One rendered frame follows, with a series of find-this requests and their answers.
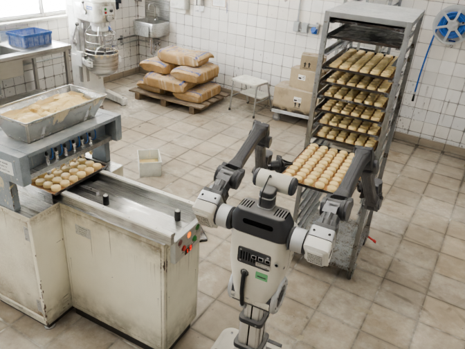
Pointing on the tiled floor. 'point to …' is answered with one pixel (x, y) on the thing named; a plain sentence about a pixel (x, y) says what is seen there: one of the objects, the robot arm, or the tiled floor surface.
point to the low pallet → (178, 99)
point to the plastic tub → (149, 163)
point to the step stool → (252, 90)
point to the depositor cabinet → (37, 257)
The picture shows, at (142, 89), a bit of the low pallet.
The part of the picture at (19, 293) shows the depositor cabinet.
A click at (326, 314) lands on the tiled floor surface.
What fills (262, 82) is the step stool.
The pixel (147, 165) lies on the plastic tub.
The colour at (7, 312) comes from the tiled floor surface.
